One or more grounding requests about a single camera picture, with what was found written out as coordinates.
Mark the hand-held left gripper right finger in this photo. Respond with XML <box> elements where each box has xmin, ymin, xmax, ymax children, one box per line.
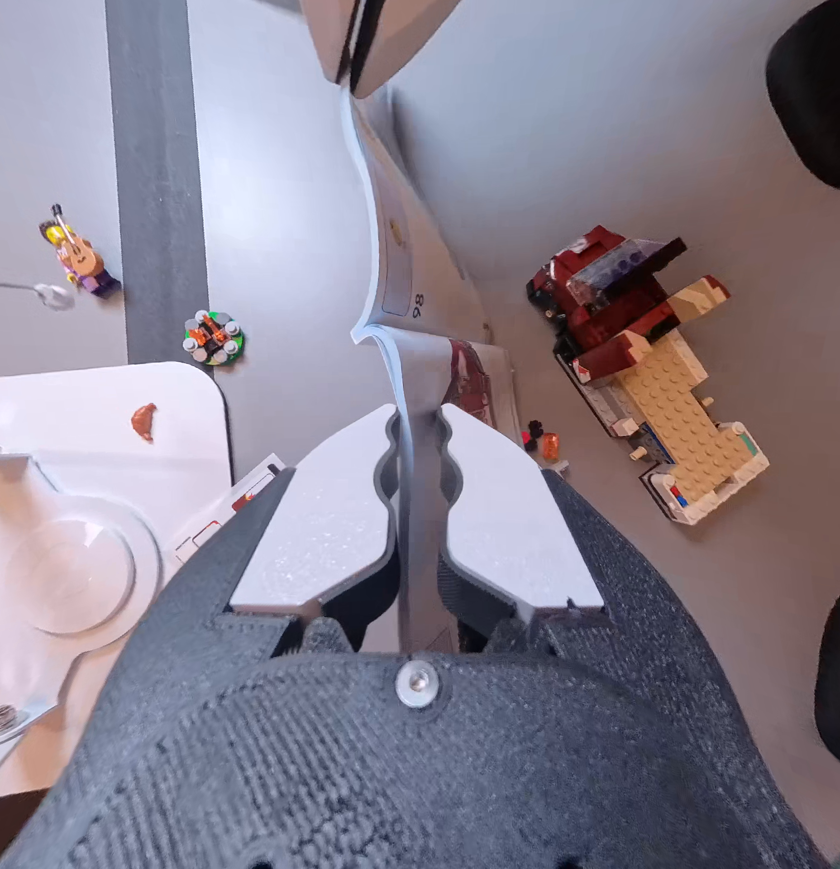
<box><xmin>436</xmin><ymin>403</ymin><xmax>607</xmax><ymax>624</ymax></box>

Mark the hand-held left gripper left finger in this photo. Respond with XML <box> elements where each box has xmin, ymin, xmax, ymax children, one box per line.
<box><xmin>228</xmin><ymin>403</ymin><xmax>402</xmax><ymax>613</ymax></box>

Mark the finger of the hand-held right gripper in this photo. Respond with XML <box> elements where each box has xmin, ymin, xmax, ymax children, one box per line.
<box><xmin>350</xmin><ymin>0</ymin><xmax>463</xmax><ymax>100</ymax></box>
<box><xmin>300</xmin><ymin>0</ymin><xmax>358</xmax><ymax>86</ymax></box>

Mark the toy brick truck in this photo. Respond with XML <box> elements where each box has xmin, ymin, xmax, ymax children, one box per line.
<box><xmin>526</xmin><ymin>225</ymin><xmax>770</xmax><ymax>527</ymax></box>

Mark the white booklet stand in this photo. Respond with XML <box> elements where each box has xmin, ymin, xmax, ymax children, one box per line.
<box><xmin>0</xmin><ymin>362</ymin><xmax>232</xmax><ymax>795</ymax></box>

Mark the building instruction booklet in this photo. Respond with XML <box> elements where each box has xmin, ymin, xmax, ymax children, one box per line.
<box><xmin>339</xmin><ymin>85</ymin><xmax>523</xmax><ymax>656</ymax></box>

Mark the small green campfire build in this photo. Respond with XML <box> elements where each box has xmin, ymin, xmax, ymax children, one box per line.
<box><xmin>182</xmin><ymin>309</ymin><xmax>246</xmax><ymax>368</ymax></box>

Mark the toy minifigure with guitar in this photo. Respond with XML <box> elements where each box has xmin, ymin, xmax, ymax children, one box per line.
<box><xmin>40</xmin><ymin>204</ymin><xmax>122</xmax><ymax>300</ymax></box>

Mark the white cable with plug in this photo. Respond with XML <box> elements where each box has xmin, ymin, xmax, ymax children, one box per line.
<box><xmin>0</xmin><ymin>280</ymin><xmax>76</xmax><ymax>313</ymax></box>

